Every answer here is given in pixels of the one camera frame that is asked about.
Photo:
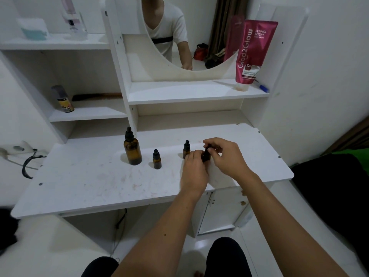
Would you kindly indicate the small yellow-label spray can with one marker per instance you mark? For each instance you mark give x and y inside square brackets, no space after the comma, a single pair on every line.
[65,105]

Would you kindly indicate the blue pen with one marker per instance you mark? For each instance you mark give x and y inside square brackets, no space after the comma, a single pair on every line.
[263,88]

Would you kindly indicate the brown comb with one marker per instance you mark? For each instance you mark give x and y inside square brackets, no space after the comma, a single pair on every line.
[95,96]

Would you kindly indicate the person's leg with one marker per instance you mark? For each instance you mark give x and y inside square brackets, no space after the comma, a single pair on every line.
[227,259]
[101,268]

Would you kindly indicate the clear perfume bottle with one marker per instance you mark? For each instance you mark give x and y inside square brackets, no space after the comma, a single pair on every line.
[73,24]

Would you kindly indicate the large black dropper cap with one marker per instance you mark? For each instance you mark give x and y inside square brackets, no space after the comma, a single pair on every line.
[129,134]

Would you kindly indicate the person's right forearm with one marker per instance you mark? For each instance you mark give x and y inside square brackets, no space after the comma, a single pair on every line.
[288,227]

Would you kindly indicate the pink cosmetic tube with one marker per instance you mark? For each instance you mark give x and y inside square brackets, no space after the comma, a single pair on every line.
[253,49]

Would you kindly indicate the person's left hand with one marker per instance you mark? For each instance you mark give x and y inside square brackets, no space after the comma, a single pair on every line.
[193,175]

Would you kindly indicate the black cloth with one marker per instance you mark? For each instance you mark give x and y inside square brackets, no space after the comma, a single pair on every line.
[7,230]

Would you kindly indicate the white mattress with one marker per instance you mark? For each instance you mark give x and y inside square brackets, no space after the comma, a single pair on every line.
[57,250]

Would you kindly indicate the white vanity desk with shelves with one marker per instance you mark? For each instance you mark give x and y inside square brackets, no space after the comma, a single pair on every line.
[86,181]

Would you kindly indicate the green cloth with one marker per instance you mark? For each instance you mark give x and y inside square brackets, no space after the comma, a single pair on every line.
[357,155]

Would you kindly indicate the person's left leg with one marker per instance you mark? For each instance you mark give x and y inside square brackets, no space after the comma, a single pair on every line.
[101,268]

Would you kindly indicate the large black fabric item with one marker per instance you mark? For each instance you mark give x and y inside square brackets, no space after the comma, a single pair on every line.
[331,193]

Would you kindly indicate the white wall socket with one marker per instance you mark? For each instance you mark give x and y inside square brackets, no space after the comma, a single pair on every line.
[26,147]

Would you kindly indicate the person's right leg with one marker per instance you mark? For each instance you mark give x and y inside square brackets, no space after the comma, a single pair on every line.
[227,259]

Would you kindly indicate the person's right hand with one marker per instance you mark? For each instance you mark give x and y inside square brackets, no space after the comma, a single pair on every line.
[232,161]

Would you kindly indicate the white teal cream jar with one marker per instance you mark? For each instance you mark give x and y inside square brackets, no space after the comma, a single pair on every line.
[33,30]

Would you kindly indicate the small amber glass bottle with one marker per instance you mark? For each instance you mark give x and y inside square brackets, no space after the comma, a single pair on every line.
[157,164]
[186,154]
[205,158]

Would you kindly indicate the person's bare foot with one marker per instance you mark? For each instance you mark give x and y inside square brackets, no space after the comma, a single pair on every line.
[199,274]

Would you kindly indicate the large amber glass bottle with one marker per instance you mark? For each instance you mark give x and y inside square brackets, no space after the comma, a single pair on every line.
[132,154]

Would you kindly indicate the round wall mirror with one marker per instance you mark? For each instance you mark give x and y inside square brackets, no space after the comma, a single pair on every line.
[196,25]

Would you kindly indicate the person's left forearm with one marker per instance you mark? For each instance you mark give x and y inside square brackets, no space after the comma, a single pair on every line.
[161,239]

